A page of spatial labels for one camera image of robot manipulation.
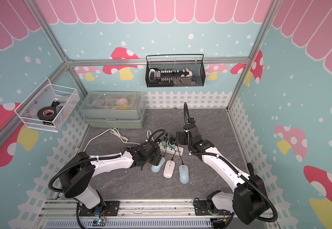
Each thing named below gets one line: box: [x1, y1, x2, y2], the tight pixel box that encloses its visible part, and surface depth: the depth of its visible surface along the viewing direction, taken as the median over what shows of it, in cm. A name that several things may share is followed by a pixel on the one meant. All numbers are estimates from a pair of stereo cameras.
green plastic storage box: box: [79, 90, 146, 129], surface depth 102 cm
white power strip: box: [159, 142, 185, 157], surface depth 94 cm
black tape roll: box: [37, 105, 57, 122], surface depth 70 cm
